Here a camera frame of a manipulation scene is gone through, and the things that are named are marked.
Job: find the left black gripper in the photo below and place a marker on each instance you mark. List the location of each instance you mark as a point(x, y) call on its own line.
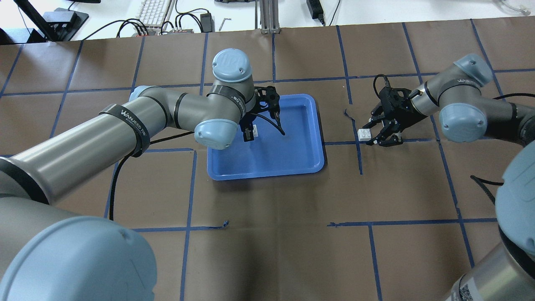
point(248, 123)

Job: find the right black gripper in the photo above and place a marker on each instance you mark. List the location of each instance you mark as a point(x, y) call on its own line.
point(402, 115)

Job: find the white building block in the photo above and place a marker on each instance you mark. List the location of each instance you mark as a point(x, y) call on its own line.
point(254, 132)
point(364, 134)

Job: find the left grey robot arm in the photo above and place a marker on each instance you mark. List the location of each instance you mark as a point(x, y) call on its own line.
point(50, 254)

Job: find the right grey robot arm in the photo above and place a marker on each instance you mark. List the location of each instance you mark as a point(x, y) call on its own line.
point(466, 115)

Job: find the blue plastic tray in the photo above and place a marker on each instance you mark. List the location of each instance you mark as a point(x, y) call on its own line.
point(299, 151)

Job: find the brown paper table cover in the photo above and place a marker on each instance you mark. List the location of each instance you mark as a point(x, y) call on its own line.
point(394, 224)

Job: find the black power brick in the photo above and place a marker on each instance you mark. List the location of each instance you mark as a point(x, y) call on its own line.
point(316, 11)

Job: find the white keyboard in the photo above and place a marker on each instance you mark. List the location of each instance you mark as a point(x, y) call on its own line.
point(153, 13)

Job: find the black monitor stand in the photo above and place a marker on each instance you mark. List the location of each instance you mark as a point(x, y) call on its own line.
point(58, 25)

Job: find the aluminium frame post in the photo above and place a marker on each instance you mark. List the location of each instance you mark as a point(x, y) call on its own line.
point(269, 16)

